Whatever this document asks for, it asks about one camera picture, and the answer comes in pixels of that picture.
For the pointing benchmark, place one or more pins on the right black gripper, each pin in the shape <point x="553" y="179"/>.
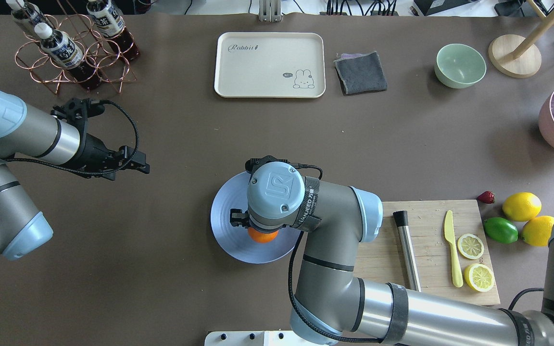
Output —
<point x="238" y="217"/>

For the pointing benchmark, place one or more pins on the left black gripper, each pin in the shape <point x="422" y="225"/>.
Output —
<point x="95" y="150"/>

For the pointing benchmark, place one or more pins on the blue round plate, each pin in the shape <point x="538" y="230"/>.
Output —
<point x="234" y="240"/>

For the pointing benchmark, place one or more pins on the orange mandarin fruit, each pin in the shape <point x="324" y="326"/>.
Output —
<point x="260" y="237"/>

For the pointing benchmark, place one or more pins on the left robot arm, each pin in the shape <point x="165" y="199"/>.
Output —
<point x="57" y="139"/>

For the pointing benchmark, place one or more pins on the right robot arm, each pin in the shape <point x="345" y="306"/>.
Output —
<point x="330" y="304"/>

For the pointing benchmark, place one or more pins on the front tea bottle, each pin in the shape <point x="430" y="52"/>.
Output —
<point x="67" y="55"/>

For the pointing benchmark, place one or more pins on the tea bottle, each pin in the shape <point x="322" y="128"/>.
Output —
<point x="67" y="55"/>
<point x="112" y="27"/>
<point x="27" y="16"/>

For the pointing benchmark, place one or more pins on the right rear tea bottle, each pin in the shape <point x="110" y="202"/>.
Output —
<point x="112" y="27"/>

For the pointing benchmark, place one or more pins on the cream rabbit tray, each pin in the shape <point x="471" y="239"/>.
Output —
<point x="270" y="65"/>

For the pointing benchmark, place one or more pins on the steel muddler black tip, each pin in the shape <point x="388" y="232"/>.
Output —
<point x="401" y="221"/>

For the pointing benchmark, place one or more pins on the left rear tea bottle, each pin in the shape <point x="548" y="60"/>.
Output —
<point x="27" y="16"/>

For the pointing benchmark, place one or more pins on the grey folded cloth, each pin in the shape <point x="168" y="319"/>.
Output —
<point x="360" y="73"/>

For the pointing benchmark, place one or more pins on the bamboo cutting board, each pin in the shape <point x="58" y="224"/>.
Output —
<point x="382" y="260"/>

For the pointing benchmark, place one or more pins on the yellow plastic knife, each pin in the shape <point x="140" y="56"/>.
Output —
<point x="449" y="236"/>

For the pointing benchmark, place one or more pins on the upper lemon slice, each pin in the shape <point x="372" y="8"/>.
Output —
<point x="470" y="246"/>

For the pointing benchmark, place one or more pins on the lemon slice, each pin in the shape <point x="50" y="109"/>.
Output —
<point x="479" y="277"/>
<point x="470" y="246"/>

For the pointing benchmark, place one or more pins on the lower lemon slice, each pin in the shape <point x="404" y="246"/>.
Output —
<point x="479" y="277"/>

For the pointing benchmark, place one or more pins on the red strawberry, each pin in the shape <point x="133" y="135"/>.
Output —
<point x="487" y="197"/>

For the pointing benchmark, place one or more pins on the green lime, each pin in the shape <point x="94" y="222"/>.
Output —
<point x="501" y="230"/>

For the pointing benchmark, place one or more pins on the mint green bowl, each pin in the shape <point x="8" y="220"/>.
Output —
<point x="459" y="66"/>

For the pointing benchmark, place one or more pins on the upper whole lemon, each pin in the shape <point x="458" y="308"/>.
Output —
<point x="522" y="206"/>

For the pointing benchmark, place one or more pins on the whole lemon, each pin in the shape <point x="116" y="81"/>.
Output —
<point x="522" y="206"/>
<point x="537" y="231"/>

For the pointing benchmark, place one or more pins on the lower whole lemon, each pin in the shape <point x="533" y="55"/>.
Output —
<point x="537" y="231"/>

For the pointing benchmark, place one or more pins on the wooden cup stand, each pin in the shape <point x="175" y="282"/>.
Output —
<point x="517" y="56"/>

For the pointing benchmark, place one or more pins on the copper wire bottle rack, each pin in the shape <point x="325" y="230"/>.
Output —
<point x="112" y="69"/>

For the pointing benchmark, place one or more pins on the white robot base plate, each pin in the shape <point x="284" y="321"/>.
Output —
<point x="254" y="338"/>

